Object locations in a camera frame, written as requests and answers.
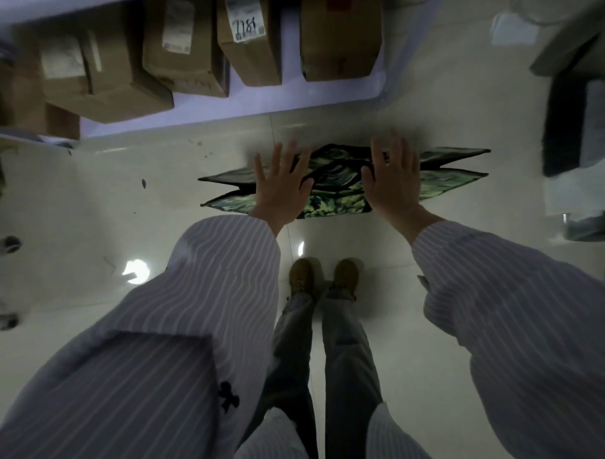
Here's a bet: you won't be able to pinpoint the person's left hand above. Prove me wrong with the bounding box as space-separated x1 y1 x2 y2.
253 138 316 230

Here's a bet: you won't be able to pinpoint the person's right hand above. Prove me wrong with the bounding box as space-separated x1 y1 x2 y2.
360 134 426 219

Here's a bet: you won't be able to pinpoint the person's right forearm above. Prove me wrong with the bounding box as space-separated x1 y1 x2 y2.
404 208 605 393

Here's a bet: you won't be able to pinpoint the person's left forearm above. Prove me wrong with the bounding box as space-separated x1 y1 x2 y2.
118 210 285 379

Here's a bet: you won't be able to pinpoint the green camouflage folded bag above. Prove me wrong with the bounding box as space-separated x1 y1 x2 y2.
199 143 491 220

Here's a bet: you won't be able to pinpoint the brown left shoe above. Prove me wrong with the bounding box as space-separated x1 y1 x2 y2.
288 257 316 299

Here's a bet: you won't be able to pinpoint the brown shoe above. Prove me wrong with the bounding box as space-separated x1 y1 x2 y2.
288 257 316 299
332 258 360 292

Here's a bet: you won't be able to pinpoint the brown right shoe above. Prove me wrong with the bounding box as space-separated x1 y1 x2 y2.
332 258 360 292

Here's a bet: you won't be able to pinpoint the cardboard box with handwritten label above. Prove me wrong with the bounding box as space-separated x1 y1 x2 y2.
216 0 283 88

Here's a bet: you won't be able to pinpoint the cardboard box with red mark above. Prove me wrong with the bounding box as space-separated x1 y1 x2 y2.
299 0 383 82

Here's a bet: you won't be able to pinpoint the cardboard box with long label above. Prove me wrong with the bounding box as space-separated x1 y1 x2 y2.
142 0 231 99

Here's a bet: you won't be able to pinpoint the black box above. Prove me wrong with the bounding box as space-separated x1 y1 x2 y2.
541 71 605 178

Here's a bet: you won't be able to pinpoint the wide white-labelled cardboard box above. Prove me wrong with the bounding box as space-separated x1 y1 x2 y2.
38 14 175 125

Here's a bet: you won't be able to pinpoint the white paper sheet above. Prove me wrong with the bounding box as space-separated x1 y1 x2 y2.
490 11 542 47

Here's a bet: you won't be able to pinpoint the grey cylinder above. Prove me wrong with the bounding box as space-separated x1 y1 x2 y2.
562 213 605 243

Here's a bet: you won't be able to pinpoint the blue jeans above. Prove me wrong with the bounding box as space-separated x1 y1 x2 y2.
243 283 384 459

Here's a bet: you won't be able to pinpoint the grey box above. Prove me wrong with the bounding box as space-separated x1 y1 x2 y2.
529 19 605 79

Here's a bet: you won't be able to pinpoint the plain brown cardboard box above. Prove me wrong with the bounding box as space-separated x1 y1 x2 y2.
0 28 81 141

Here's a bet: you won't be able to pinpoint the striped white shirt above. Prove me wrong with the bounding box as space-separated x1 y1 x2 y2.
0 326 433 459

